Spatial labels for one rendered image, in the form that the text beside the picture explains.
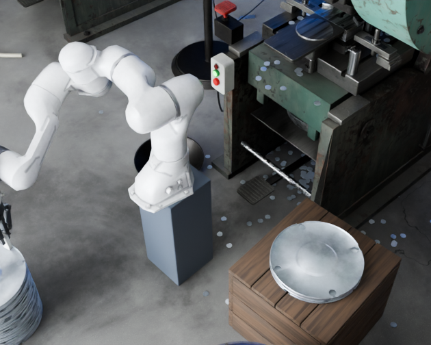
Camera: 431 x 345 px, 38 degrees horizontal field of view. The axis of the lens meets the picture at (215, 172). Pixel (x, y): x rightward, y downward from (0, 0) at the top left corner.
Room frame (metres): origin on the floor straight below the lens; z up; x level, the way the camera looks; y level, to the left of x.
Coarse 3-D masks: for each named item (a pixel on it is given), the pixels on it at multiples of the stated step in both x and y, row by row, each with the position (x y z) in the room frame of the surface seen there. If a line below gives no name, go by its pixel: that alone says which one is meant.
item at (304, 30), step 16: (320, 16) 1.85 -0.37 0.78; (288, 32) 1.76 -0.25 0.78; (304, 32) 1.76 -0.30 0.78; (320, 32) 1.75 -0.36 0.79; (336, 32) 1.76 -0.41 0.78; (272, 48) 1.68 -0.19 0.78; (288, 48) 1.68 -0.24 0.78; (304, 48) 1.68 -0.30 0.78; (320, 48) 1.73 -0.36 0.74; (304, 64) 1.72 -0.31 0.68
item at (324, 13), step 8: (320, 8) 1.90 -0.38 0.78; (328, 8) 1.90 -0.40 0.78; (336, 8) 1.90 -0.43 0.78; (328, 16) 1.85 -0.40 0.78; (336, 16) 1.85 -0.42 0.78; (344, 16) 1.85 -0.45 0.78; (352, 16) 1.85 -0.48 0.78; (336, 24) 1.81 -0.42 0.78; (344, 24) 1.80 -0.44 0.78; (352, 24) 1.80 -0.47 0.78; (344, 32) 1.77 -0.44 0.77; (352, 32) 1.79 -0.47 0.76; (344, 40) 1.77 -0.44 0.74
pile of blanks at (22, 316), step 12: (24, 288) 1.15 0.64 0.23; (36, 288) 1.23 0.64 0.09; (12, 300) 1.10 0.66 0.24; (24, 300) 1.14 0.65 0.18; (36, 300) 1.19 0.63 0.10; (0, 312) 1.06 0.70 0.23; (12, 312) 1.08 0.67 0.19; (24, 312) 1.11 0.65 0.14; (36, 312) 1.16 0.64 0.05; (0, 324) 1.06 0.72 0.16; (12, 324) 1.08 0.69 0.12; (24, 324) 1.10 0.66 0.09; (36, 324) 1.14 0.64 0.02; (0, 336) 1.05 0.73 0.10; (12, 336) 1.07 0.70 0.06; (24, 336) 1.08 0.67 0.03
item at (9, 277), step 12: (0, 252) 1.28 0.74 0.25; (12, 252) 1.28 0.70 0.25; (0, 264) 1.23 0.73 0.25; (12, 264) 1.23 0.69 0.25; (24, 264) 1.23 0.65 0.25; (0, 276) 1.18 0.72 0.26; (12, 276) 1.18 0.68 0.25; (24, 276) 1.18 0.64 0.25; (0, 288) 1.14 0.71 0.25; (12, 288) 1.13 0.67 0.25; (0, 300) 1.09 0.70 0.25
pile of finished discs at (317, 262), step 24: (288, 240) 1.21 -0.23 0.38; (312, 240) 1.21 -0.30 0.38; (336, 240) 1.20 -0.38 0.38; (288, 264) 1.12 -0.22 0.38; (312, 264) 1.11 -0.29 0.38; (336, 264) 1.11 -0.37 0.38; (360, 264) 1.11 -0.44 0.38; (288, 288) 1.03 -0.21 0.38; (312, 288) 1.03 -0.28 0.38; (336, 288) 1.03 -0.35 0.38
